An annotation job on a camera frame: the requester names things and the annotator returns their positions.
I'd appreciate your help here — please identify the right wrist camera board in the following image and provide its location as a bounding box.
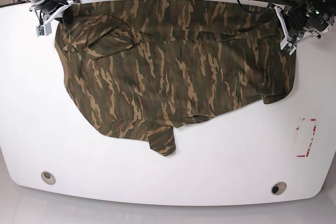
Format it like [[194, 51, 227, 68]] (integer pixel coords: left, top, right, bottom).
[[36, 24, 52, 37]]

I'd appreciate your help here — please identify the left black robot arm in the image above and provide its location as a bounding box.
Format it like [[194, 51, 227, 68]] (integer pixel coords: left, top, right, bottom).
[[272, 0, 335, 54]]

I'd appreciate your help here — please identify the left table cable grommet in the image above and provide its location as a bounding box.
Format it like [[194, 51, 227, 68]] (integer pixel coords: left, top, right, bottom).
[[41, 172, 56, 185]]

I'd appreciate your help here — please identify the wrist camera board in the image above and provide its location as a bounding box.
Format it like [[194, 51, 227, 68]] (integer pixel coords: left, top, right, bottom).
[[36, 24, 52, 37], [280, 40, 297, 55]]

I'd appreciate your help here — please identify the red tape rectangle marking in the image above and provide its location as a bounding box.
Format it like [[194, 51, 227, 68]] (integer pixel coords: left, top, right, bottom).
[[293, 118, 317, 157]]

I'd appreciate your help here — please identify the table cable grommet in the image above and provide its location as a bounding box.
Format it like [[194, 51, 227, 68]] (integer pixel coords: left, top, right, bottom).
[[41, 172, 56, 185], [271, 182, 287, 196]]

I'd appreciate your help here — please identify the right table cable grommet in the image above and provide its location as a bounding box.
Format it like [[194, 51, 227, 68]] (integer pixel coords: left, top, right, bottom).
[[271, 182, 287, 196]]

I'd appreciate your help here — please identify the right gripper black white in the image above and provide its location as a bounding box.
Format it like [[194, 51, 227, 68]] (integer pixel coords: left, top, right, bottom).
[[29, 0, 80, 26]]

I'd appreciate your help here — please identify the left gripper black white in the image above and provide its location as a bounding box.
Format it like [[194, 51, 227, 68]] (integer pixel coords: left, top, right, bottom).
[[272, 4, 321, 47]]

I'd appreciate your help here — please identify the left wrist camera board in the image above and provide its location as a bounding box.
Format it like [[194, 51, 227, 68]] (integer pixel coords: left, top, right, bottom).
[[280, 40, 297, 55]]

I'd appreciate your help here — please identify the camouflage t-shirt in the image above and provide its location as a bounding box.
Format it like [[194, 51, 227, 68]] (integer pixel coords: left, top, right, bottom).
[[55, 0, 296, 156]]

